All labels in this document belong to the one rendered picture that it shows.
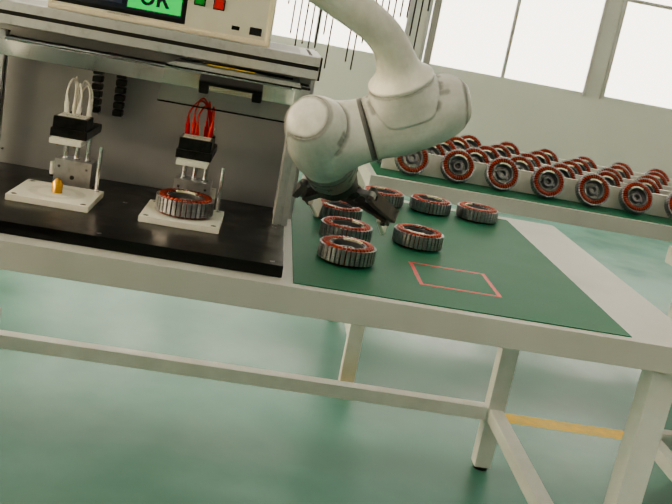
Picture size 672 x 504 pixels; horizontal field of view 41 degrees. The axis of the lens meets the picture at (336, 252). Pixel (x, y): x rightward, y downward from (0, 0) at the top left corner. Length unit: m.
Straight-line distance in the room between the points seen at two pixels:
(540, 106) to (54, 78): 6.78
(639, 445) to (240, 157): 1.00
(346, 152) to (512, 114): 7.06
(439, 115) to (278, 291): 0.41
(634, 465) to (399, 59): 0.90
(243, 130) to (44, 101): 0.43
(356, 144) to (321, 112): 0.08
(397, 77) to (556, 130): 7.20
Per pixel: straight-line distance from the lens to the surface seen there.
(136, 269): 1.53
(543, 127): 8.50
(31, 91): 2.04
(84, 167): 1.90
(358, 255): 1.69
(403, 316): 1.55
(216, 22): 1.85
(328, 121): 1.34
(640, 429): 1.78
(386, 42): 1.34
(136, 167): 2.02
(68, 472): 2.40
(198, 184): 1.87
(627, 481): 1.83
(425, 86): 1.37
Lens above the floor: 1.18
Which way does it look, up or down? 14 degrees down
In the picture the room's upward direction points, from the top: 11 degrees clockwise
